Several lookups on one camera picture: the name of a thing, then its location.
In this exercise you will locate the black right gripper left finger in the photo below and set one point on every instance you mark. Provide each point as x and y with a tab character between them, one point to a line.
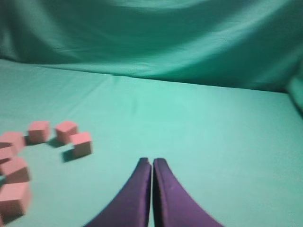
131	206

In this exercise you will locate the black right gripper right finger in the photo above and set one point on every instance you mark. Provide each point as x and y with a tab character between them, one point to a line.
172	205

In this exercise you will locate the pink cube placed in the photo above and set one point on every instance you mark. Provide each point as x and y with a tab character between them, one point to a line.
64	130
13	139

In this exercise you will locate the pink cube large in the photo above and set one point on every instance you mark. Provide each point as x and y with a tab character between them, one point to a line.
14	199

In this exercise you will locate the pink cube with dark mark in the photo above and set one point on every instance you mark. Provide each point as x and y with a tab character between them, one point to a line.
39	131

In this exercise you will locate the pink cube far column rear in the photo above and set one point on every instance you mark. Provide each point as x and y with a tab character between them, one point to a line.
81	144

